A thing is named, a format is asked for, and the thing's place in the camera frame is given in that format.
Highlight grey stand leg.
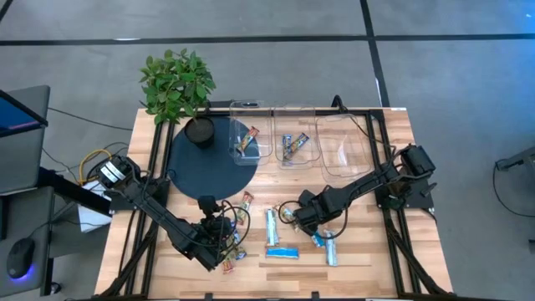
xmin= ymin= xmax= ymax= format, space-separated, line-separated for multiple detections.
xmin=495 ymin=145 xmax=535 ymax=172

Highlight white box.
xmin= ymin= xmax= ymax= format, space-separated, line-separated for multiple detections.
xmin=77 ymin=178 xmax=115 ymax=233

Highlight thin black floor cable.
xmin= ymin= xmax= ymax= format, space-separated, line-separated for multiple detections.
xmin=492 ymin=165 xmax=535 ymax=219
xmin=47 ymin=106 xmax=134 ymax=131

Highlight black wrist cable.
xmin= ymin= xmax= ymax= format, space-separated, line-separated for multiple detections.
xmin=217 ymin=198 xmax=252 ymax=252
xmin=277 ymin=199 xmax=349 ymax=240

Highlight pale blue white granola bar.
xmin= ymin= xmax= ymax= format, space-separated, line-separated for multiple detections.
xmin=265 ymin=207 xmax=280 ymax=247

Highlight black table power cable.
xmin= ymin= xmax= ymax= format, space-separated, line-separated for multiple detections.
xmin=332 ymin=94 xmax=398 ymax=160

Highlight monitor with blue screen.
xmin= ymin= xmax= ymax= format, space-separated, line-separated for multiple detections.
xmin=0 ymin=89 xmax=49 ymax=139

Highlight black desk support beam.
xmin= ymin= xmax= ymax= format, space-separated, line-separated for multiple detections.
xmin=36 ymin=166 xmax=113 ymax=217

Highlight tan red granola bar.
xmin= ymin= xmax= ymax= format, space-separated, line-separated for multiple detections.
xmin=236 ymin=191 xmax=255 ymax=227

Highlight tan green granola bar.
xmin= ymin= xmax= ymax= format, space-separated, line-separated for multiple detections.
xmin=278 ymin=203 xmax=298 ymax=233

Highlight light blue granola bar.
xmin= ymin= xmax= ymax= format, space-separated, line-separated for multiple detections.
xmin=265 ymin=246 xmax=301 ymax=260

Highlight green potted plant black pot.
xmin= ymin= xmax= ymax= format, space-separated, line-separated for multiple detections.
xmin=139 ymin=48 xmax=217 ymax=151

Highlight round dark blue mat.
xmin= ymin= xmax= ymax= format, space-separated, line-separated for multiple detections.
xmin=166 ymin=115 xmax=259 ymax=202

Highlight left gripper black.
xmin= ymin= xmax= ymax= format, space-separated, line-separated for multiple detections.
xmin=196 ymin=194 xmax=237 ymax=247

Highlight clear plastic bin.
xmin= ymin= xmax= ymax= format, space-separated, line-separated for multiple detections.
xmin=228 ymin=99 xmax=275 ymax=167
xmin=273 ymin=103 xmax=322 ymax=171
xmin=316 ymin=113 xmax=373 ymax=181

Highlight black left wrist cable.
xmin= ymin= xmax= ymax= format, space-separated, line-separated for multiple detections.
xmin=217 ymin=198 xmax=252 ymax=252

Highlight black computer mouse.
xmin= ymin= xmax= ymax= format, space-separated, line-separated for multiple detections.
xmin=6 ymin=237 xmax=35 ymax=280

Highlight grey desk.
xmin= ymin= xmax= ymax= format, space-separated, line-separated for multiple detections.
xmin=0 ymin=85 xmax=56 ymax=298

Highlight black aluminium table frame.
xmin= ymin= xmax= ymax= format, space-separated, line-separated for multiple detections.
xmin=95 ymin=106 xmax=451 ymax=300

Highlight yellow cable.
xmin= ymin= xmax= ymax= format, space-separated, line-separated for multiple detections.
xmin=78 ymin=148 xmax=114 ymax=185

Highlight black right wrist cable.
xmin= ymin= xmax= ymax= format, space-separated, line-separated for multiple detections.
xmin=277 ymin=199 xmax=349 ymax=240

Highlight dark blue granola bar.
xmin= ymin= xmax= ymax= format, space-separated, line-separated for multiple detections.
xmin=281 ymin=133 xmax=293 ymax=162

